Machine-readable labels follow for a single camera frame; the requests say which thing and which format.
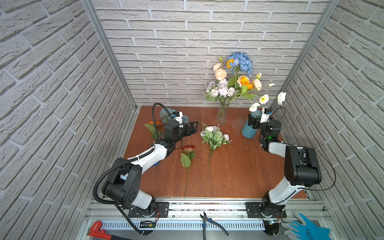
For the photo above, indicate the dusty blue hydrangea stem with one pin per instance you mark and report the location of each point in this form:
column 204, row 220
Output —
column 167, row 115

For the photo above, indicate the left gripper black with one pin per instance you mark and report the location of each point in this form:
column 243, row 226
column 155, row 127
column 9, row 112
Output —
column 186, row 130

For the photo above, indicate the white ranunculus flower stem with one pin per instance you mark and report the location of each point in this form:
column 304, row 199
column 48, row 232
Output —
column 260, row 100

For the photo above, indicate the blue handled pliers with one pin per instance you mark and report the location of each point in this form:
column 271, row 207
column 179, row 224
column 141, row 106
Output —
column 206, row 220

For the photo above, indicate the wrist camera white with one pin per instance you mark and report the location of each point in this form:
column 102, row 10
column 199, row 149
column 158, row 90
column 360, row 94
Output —
column 178, row 116
column 266, row 113

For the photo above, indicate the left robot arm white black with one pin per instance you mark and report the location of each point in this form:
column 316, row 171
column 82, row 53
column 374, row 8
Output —
column 120, row 185

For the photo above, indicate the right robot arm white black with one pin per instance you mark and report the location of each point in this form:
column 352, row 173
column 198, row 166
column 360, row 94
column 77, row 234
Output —
column 301, row 168

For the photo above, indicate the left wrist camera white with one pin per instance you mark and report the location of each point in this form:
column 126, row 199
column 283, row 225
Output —
column 178, row 116

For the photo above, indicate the blue hydrangea flower stem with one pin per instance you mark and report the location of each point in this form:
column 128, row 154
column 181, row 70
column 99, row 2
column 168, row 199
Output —
column 239, row 55

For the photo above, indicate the aluminium mounting rail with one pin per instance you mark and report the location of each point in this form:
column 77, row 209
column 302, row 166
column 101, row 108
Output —
column 185, row 214

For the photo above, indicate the orange gerbera flower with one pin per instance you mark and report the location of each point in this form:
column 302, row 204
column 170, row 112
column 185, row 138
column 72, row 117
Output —
column 154, row 128

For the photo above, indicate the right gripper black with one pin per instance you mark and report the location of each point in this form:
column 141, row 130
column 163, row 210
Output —
column 252, row 121

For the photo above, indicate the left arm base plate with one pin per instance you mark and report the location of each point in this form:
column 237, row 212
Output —
column 154, row 210

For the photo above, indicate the white lilac bouquet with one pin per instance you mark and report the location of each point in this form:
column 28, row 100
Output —
column 214, row 138
column 220, row 91

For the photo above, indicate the orange yellow flower stem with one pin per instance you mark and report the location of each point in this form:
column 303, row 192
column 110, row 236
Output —
column 241, row 68

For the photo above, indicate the red gerbera flower stem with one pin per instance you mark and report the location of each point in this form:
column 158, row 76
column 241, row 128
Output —
column 187, row 155

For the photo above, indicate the red clamp tool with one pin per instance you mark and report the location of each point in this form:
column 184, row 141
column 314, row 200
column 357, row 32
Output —
column 97, row 232

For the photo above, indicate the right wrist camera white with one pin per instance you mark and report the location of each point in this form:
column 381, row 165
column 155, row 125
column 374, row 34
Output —
column 266, row 113

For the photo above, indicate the clear glass vase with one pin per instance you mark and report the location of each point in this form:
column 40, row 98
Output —
column 221, row 116

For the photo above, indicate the teal ceramic vase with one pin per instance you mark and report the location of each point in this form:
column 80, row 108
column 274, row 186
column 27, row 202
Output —
column 252, row 124

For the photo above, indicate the blue grey work glove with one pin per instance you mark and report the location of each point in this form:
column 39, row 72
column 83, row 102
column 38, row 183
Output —
column 304, row 229

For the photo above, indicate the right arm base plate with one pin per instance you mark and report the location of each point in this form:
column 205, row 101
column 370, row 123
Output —
column 260, row 210

